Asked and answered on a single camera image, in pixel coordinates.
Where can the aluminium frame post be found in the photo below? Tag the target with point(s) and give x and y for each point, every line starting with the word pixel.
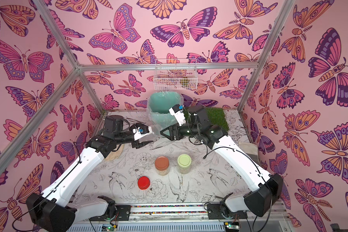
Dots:
pixel 277 28

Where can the brown lid peanut jar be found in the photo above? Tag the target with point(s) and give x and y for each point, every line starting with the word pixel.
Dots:
pixel 162 165

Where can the green object in basket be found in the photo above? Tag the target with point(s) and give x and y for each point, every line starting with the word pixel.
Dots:
pixel 184 82

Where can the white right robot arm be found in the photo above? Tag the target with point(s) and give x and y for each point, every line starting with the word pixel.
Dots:
pixel 265 188

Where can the green artificial grass mat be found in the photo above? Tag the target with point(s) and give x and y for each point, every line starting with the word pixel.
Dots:
pixel 217 117

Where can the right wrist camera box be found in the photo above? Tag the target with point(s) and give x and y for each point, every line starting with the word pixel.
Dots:
pixel 178 112

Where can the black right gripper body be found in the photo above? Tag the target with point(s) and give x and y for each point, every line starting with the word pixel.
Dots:
pixel 175 132

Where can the beige work glove left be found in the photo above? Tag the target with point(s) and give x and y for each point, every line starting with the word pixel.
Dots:
pixel 114 155

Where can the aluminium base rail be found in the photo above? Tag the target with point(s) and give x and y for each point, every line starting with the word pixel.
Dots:
pixel 191 217

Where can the mint green trash bin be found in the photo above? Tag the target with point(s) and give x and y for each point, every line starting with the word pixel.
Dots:
pixel 163 105

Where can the clear peanut jar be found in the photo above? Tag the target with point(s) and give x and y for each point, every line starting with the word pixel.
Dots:
pixel 154 133

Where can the red jar lid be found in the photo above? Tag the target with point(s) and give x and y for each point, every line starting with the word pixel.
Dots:
pixel 143 183

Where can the clear plastic bin liner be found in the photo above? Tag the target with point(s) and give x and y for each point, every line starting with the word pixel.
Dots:
pixel 156 116

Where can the cream work glove right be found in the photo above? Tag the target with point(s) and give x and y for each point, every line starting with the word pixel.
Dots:
pixel 250 149

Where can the white wire basket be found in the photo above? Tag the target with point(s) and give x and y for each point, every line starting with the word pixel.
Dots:
pixel 169 72

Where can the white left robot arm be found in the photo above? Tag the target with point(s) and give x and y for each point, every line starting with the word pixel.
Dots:
pixel 50 210

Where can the green lid peanut jar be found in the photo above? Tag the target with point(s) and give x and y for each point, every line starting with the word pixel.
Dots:
pixel 184 163

